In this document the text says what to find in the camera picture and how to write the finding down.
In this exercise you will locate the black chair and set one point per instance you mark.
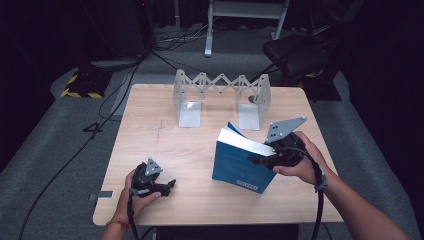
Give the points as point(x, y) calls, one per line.
point(296, 55)

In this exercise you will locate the yellow black striped floor base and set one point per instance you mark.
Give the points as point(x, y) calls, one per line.
point(85, 85)

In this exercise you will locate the white metal stand frame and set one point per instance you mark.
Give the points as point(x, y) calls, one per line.
point(246, 10)

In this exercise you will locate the person's left hand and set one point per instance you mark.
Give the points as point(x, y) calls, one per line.
point(128, 205)

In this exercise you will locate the blue paperback book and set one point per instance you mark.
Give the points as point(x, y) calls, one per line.
point(238, 166)

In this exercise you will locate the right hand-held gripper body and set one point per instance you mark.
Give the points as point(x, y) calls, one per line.
point(287, 151)

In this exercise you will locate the person's right hand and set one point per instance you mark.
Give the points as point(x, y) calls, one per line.
point(308, 168)

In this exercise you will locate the grey expandable metal book rack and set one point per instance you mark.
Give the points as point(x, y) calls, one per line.
point(190, 113)

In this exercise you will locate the grey tape strip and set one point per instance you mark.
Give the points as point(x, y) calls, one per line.
point(101, 195)

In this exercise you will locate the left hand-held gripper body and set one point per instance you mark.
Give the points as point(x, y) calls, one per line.
point(146, 181)

